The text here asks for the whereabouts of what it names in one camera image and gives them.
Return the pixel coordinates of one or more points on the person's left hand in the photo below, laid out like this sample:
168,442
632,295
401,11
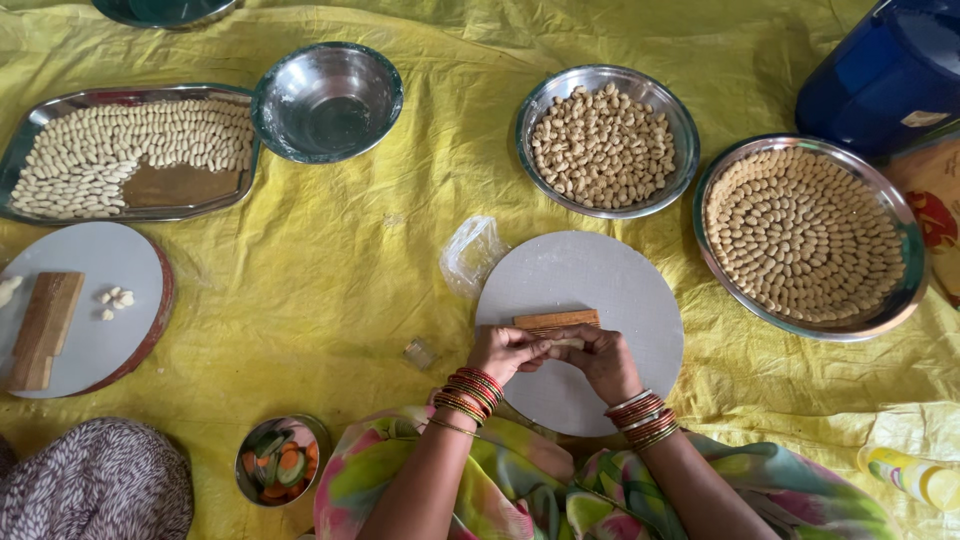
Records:
504,351

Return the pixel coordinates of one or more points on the person's right hand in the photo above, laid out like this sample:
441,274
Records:
604,364

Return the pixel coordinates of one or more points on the person's right fingers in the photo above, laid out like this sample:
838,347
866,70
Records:
574,334

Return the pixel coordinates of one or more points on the small pale dough piece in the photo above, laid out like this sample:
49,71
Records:
568,343

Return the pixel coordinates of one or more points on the ridged wooden shaping board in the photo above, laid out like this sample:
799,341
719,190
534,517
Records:
555,319

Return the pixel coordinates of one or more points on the round grey rolling board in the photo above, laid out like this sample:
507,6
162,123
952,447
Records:
592,270

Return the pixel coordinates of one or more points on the red gold right wrist bangles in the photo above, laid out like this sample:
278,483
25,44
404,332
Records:
643,420

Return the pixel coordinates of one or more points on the red gold wrist bangles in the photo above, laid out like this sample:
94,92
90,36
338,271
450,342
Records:
469,394
643,420

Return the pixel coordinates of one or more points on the red gold left wrist bangles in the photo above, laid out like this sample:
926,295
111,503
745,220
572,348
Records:
469,394

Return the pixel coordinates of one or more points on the clear plastic bag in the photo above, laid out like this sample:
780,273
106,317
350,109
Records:
471,255

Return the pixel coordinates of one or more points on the thin gold bangle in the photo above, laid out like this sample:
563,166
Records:
452,427

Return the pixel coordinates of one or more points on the small clear glass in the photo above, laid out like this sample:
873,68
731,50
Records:
420,353

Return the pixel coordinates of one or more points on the person's colourful floral garment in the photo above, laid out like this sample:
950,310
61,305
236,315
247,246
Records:
525,487

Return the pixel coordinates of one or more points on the heap of brown dough shells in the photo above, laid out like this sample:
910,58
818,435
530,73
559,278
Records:
604,146

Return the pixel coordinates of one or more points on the steel bowl with brown shells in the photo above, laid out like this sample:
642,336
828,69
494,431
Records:
540,97

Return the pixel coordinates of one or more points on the yellow cloth sheet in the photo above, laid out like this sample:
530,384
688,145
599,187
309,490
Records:
352,225

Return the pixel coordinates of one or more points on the spiral of brown dough shells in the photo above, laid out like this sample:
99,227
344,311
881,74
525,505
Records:
804,234

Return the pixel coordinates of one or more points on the small steel salad bowl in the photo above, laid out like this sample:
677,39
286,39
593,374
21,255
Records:
319,435

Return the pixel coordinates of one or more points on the carrot and cucumber slices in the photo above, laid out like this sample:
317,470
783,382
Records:
281,465

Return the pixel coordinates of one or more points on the empty steel bowl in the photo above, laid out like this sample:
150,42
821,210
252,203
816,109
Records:
327,101

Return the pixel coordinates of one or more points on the large steel plate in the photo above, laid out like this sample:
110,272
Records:
911,247

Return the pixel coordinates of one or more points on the yellow plastic bottle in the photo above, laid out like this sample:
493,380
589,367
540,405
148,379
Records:
911,474

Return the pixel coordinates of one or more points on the orange printed bag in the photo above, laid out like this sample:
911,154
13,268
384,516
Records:
934,202

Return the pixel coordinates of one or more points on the blue plastic drum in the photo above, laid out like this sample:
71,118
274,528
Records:
877,75

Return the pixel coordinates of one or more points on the rectangular steel tray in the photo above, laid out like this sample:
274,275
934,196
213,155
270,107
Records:
180,187

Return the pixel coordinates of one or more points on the cluster of small dough shells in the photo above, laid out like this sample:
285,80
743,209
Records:
115,300

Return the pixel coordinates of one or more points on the red-rimmed round grey board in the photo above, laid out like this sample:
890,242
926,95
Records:
105,255

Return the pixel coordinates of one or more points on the rows of pale dough shells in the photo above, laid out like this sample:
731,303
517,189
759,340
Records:
90,154

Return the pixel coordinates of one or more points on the long ridged wooden board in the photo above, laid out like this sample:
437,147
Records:
46,326

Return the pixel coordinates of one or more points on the pale dough lump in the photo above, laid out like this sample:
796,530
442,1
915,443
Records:
7,289

